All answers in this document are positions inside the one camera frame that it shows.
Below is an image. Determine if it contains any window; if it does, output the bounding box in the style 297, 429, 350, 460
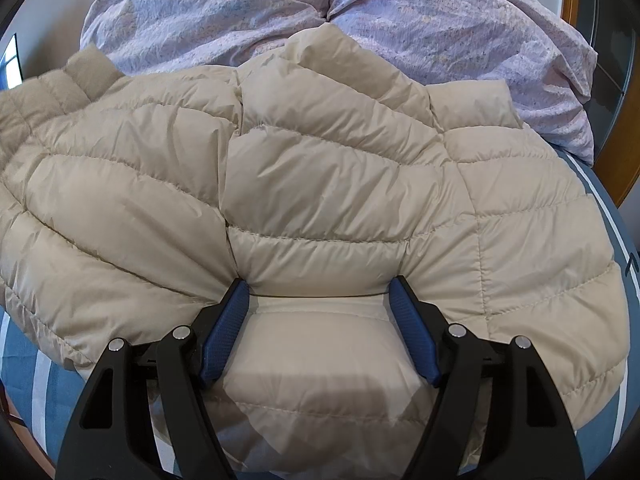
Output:
0, 34, 24, 92

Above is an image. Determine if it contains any lilac floral duvet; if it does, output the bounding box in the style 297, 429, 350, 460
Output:
80, 0, 599, 167

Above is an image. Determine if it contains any blue striped bed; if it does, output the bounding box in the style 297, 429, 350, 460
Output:
0, 146, 640, 480

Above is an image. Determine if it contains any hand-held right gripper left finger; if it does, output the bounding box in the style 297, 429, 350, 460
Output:
55, 279, 251, 480

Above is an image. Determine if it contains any wood framed glass door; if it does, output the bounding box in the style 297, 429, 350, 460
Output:
560, 0, 640, 207

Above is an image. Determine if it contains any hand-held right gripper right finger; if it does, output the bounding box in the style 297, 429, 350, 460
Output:
389, 275, 587, 480

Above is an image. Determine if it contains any cream puffer jacket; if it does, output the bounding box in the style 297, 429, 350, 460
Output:
0, 24, 632, 477

